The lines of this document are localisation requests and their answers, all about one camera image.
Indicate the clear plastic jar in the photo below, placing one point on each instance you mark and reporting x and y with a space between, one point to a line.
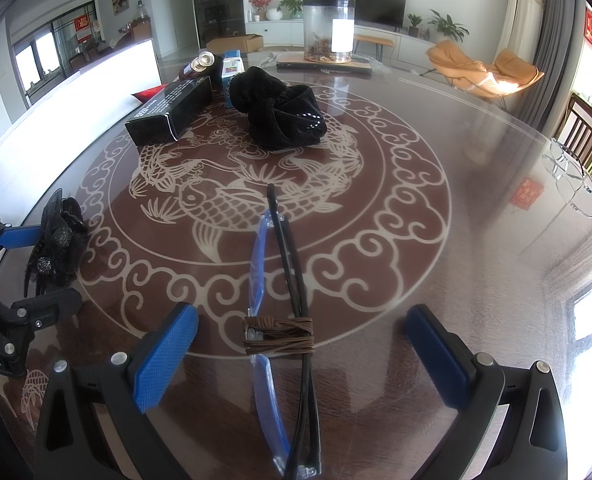
328 25

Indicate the brown patterned glass desktop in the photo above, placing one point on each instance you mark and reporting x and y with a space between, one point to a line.
476 260

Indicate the grey curtain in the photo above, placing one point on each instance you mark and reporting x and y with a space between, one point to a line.
558 45

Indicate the white rectangular box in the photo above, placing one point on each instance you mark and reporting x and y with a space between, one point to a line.
76 105

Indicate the white television cabinet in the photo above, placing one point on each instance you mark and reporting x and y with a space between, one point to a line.
276 32

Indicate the clear plastic wrapper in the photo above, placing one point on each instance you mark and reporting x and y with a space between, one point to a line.
268 57

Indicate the red door poster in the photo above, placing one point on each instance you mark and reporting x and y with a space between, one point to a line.
82 27

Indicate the clear frame glasses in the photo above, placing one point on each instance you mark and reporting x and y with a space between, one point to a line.
583 200

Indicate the flat brown wrapped board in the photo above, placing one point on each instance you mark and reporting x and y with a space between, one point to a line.
326 66

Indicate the round white vase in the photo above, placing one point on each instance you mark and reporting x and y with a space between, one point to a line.
274 14

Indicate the red packet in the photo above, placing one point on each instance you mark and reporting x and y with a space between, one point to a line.
148 94

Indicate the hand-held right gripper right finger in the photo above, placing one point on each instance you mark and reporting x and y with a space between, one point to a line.
436 355

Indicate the white floral curtain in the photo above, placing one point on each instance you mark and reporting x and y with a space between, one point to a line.
521 15

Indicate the dark glass cabinet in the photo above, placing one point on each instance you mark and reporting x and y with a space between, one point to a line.
216 0

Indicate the green potted plant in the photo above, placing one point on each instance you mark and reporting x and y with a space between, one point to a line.
292 5

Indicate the wooden coffee table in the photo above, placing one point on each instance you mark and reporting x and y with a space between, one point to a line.
373 40

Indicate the perfume bottle with clear cap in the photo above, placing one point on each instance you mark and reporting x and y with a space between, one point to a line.
198 67

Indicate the black lace flower hair clip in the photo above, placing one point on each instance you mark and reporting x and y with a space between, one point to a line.
58 245

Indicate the large leafy potted plant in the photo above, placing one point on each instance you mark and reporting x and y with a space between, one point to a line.
448 25

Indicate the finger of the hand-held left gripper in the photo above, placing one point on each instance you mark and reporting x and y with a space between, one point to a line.
51 305
21 237

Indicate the black cardboard box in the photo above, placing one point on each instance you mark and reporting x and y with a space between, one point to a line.
171 110

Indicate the red flowers in vase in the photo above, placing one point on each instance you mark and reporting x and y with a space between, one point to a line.
261 2

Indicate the black television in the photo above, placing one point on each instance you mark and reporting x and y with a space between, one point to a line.
376 2

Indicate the wooden side cabinet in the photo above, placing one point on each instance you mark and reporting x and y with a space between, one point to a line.
140 30

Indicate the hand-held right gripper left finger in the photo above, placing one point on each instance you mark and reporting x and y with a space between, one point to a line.
168 355

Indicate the wooden dining chair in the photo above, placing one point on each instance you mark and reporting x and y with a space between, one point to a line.
583 130

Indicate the blue and white box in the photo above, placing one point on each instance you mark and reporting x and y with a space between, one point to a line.
232 72

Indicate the small potted plant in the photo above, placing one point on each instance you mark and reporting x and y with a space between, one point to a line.
414 22

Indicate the orange lounge chair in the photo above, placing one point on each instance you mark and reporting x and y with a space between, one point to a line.
516 70
453 60

